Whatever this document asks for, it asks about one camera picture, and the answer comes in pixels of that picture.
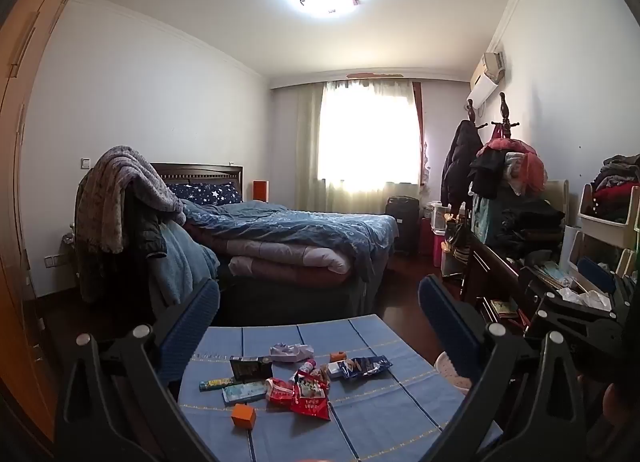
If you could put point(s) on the blue striped tablecloth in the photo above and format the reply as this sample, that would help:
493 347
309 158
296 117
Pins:
310 434

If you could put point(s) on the red curtain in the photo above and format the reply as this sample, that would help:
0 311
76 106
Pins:
421 127

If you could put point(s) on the wooden wardrobe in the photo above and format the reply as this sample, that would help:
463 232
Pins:
22 152

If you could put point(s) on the dark padded jacket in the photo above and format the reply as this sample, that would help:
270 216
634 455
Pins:
145 234

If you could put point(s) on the tiny orange packet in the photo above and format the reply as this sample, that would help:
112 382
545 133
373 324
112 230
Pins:
338 356

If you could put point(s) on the small orange box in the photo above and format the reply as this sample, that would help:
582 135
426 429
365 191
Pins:
243 416

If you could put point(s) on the grey knitted blanket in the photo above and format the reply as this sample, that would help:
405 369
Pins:
120 192

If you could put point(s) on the blue snack bag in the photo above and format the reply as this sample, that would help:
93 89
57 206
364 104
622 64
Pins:
360 367

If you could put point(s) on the light blue flat packet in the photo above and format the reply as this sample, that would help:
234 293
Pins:
243 393

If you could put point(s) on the dark wooden dresser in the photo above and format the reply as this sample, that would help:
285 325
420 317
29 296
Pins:
492 277

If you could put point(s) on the green yellow candy stick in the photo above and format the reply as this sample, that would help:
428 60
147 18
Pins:
216 384

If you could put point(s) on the person's right hand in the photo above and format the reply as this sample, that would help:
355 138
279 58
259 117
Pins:
616 404

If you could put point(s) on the black hanging coat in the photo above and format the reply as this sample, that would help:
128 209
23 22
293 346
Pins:
459 162

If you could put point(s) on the red storage bin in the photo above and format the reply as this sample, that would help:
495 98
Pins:
431 242

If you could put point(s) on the wooden coat rack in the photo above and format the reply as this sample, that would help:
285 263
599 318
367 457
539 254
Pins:
502 117

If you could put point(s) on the small red snack wrapper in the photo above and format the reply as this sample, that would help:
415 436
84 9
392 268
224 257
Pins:
277 390

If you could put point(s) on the blue duvet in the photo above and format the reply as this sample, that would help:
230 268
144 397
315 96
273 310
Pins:
300 232

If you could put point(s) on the dark wooden headboard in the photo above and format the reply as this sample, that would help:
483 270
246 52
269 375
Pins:
200 173

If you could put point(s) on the pile of clothes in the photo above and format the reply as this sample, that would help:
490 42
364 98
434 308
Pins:
515 192

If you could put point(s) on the white air conditioner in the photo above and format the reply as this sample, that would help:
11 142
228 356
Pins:
484 82

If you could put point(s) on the pink folded quilt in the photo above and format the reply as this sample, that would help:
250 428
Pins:
290 262

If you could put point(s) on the white pink tube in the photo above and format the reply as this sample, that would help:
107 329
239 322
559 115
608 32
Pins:
308 367

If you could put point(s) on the orange bedside cabinet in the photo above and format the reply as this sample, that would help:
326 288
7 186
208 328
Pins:
260 190

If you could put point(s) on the dark rectangular box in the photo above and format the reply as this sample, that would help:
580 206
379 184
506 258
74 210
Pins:
250 368

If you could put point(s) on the white wall socket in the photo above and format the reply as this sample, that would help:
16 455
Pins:
51 260

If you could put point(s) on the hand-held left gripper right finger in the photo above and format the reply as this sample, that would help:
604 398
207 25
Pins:
450 329

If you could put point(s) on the white storage rack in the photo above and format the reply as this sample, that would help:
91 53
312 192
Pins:
607 237

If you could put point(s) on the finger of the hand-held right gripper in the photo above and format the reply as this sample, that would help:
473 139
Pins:
596 275
575 319

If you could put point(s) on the large red snack bag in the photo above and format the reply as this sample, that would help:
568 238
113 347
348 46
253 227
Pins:
310 394

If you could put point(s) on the black suitcase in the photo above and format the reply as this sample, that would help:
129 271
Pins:
402 224

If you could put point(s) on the pale crumpled wrapper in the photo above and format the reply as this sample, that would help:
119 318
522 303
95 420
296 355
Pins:
291 352

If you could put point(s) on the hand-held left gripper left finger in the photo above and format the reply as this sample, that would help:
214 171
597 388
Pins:
192 324

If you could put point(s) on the clear plastic container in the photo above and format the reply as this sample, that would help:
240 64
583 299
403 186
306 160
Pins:
440 217

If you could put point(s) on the navy star pillow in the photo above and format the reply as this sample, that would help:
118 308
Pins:
210 192

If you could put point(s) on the sheer window curtain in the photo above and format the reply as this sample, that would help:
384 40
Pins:
360 137

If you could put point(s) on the light blue fleece blanket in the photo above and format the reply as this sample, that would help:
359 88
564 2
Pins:
185 257

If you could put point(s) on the bed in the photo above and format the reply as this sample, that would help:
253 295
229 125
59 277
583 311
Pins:
310 262

